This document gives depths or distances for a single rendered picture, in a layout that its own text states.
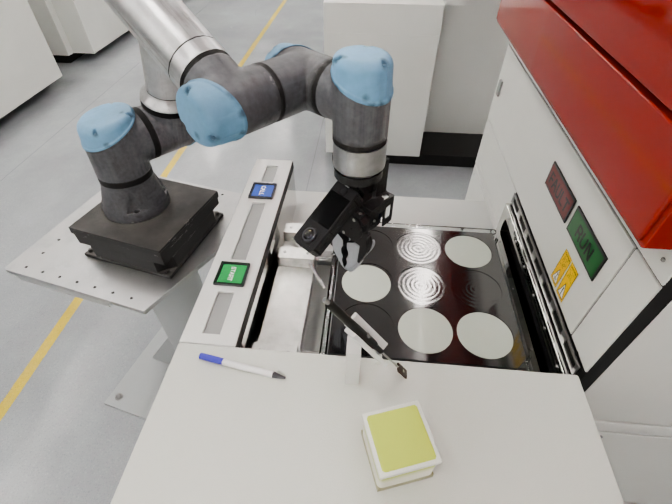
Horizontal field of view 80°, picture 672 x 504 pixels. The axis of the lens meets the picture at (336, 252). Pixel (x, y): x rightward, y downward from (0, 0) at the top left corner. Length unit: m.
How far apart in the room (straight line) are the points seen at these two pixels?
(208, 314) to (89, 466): 1.16
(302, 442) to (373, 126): 0.42
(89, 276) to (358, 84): 0.81
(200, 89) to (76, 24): 4.60
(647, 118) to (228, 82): 0.45
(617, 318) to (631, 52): 0.32
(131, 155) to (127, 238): 0.18
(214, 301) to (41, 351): 1.50
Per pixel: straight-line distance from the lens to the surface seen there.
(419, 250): 0.90
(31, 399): 2.06
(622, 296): 0.64
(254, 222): 0.88
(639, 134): 0.56
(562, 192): 0.80
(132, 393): 1.85
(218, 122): 0.49
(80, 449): 1.85
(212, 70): 0.52
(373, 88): 0.50
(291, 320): 0.79
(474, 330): 0.79
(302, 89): 0.56
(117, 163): 0.98
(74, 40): 5.17
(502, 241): 1.02
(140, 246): 0.97
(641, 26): 0.61
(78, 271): 1.13
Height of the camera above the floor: 1.52
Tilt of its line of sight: 45 degrees down
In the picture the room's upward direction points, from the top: straight up
